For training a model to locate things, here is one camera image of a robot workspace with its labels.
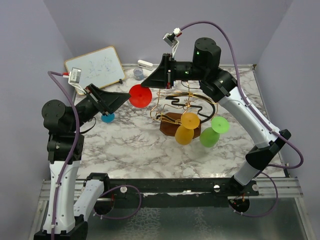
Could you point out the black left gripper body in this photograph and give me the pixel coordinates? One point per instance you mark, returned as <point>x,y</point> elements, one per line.
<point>96,104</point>

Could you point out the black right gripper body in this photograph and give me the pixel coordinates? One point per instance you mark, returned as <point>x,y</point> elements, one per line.
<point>178,71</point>

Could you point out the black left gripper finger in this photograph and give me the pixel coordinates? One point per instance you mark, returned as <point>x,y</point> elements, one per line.
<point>112,101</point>
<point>95,93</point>

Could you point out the blue wine glass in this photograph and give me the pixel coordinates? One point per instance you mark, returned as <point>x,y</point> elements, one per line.
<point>108,118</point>

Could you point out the red wine glass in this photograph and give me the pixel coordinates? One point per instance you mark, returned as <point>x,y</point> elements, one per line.
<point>140,97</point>

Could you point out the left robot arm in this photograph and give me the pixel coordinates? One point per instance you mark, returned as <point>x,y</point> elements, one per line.
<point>67,218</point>

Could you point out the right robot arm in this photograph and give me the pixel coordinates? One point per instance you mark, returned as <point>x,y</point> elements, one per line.
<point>222,88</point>

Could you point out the brown wooden rack base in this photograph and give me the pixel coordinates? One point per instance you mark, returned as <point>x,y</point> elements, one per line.
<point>169,129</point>

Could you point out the orange wine glass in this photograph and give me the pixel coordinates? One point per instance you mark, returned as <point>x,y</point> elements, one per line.
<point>185,132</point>

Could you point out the green wine glass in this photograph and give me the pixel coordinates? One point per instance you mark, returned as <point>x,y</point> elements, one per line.
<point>211,135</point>

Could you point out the clear jar of clips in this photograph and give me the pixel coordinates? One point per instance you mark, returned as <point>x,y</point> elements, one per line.
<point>138,74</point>

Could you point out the yellow framed whiteboard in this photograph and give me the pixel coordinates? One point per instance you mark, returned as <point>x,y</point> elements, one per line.
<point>101,67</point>

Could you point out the gold wire glass rack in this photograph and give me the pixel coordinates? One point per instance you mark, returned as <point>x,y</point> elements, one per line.
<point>186,98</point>

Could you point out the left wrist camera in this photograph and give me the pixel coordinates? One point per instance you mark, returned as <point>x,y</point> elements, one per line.
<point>74,77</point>

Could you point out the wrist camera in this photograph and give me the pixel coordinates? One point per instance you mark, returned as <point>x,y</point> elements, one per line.
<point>74,77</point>
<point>172,40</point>

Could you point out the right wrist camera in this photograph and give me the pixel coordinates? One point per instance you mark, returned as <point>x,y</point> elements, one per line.
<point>172,40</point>

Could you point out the black mounting rail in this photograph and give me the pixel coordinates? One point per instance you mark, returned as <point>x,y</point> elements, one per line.
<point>175,192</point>

